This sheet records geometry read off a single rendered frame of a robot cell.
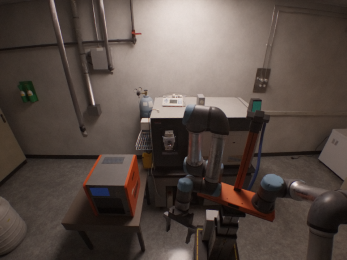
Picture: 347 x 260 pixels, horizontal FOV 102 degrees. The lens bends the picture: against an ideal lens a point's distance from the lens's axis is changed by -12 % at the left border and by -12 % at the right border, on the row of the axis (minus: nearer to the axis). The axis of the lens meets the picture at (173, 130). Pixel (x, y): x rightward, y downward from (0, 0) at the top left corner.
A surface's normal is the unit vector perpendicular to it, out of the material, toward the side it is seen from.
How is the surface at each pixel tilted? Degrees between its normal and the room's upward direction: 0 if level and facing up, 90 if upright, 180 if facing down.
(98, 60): 90
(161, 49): 90
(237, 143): 90
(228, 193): 0
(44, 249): 0
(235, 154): 90
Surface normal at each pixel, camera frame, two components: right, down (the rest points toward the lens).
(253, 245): 0.00, -0.88
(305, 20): 0.02, 0.48
